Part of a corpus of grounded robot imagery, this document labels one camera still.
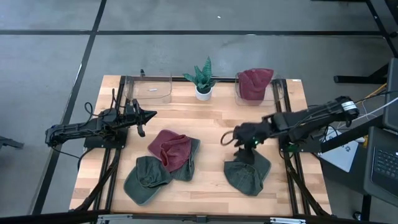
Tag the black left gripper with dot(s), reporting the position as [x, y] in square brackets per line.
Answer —
[133, 116]

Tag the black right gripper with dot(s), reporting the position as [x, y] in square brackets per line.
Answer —
[253, 133]

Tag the clear plastic bin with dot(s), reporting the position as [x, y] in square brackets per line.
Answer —
[275, 98]
[149, 91]

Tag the dark green baseball cap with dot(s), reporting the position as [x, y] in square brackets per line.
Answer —
[186, 174]
[143, 186]
[245, 180]

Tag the dark red baseball cap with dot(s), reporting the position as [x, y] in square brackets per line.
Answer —
[174, 152]
[255, 84]

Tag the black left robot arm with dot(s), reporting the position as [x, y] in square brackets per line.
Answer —
[77, 129]

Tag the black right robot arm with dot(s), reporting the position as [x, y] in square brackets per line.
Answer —
[311, 116]

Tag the snake plant in white pot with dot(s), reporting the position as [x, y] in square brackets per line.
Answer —
[203, 93]

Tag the white box with sticker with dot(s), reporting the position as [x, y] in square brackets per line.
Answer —
[342, 155]

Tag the black desk beam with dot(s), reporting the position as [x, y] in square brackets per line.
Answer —
[351, 135]

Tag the black desk foot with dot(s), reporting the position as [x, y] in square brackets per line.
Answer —
[357, 79]

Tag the dark chair foot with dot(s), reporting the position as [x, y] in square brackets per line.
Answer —
[11, 143]

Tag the black laptop keyboard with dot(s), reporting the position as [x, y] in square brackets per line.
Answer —
[385, 165]

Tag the black monitor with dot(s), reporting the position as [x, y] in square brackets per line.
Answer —
[391, 102]

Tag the small black clamp post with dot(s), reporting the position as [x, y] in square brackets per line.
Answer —
[142, 73]

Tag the black frame rail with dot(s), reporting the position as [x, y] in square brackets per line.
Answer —
[225, 79]
[46, 217]
[113, 180]
[290, 193]

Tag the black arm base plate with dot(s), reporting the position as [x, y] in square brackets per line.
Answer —
[93, 143]
[314, 149]

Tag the silver metal bracket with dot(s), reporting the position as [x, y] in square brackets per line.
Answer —
[115, 217]
[287, 221]

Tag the black desk post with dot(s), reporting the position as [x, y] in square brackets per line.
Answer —
[367, 205]

